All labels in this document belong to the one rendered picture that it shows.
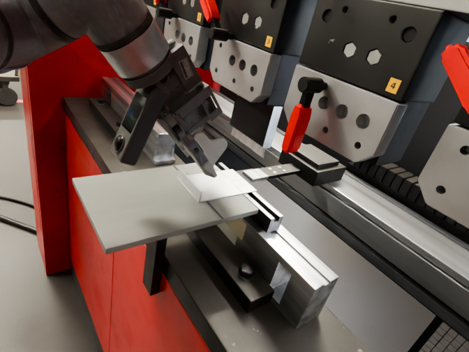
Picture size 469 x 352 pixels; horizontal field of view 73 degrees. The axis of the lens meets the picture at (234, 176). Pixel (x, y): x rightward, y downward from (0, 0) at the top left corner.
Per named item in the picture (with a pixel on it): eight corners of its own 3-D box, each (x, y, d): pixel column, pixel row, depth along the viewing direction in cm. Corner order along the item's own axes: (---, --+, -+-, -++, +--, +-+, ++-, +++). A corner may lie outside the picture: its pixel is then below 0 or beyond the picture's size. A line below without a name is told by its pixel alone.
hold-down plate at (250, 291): (167, 209, 71) (168, 198, 70) (188, 204, 74) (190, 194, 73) (246, 314, 52) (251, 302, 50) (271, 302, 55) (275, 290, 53)
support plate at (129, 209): (72, 183, 53) (72, 177, 52) (206, 165, 68) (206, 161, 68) (105, 255, 41) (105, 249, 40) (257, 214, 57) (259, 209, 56)
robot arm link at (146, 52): (109, 59, 34) (88, 42, 40) (134, 91, 38) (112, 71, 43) (163, 19, 35) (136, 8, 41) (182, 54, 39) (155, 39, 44)
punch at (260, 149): (227, 135, 62) (238, 86, 57) (235, 134, 63) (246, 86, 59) (259, 158, 55) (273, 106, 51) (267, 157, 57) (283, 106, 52)
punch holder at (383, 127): (279, 119, 46) (318, -11, 38) (317, 117, 51) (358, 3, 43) (367, 170, 36) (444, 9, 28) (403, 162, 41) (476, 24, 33)
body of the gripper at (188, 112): (225, 116, 48) (190, 46, 39) (181, 152, 47) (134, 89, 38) (200, 98, 53) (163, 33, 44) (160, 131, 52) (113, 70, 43)
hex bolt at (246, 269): (234, 271, 55) (236, 265, 54) (247, 266, 57) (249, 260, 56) (244, 283, 53) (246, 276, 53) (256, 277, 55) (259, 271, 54)
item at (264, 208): (207, 175, 69) (210, 163, 67) (218, 174, 70) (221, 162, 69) (266, 232, 56) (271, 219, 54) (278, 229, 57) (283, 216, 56)
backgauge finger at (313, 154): (229, 169, 70) (234, 149, 68) (306, 157, 86) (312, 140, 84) (263, 198, 63) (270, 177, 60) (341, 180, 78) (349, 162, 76)
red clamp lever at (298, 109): (276, 149, 41) (299, 74, 37) (297, 147, 44) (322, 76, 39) (285, 156, 40) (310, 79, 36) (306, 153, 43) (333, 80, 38)
